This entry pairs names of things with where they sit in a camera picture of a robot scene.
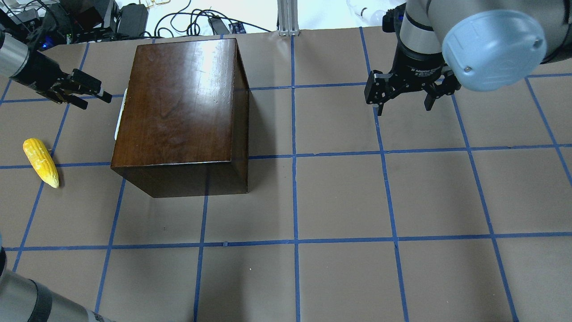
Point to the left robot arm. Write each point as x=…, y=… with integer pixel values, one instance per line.
x=31, y=68

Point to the black power adapter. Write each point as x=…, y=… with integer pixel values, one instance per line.
x=133, y=20

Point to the white light bulb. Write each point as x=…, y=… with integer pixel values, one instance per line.
x=372, y=16

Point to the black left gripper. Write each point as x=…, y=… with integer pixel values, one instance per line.
x=39, y=70

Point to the dark brown wooden drawer cabinet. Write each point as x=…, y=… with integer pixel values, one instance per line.
x=184, y=126

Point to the yellow corn cob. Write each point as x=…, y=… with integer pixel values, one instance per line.
x=41, y=161

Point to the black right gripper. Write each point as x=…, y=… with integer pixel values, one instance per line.
x=416, y=68

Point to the aluminium frame post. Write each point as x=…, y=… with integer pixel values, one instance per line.
x=288, y=24

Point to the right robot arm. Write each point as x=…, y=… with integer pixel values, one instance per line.
x=480, y=45

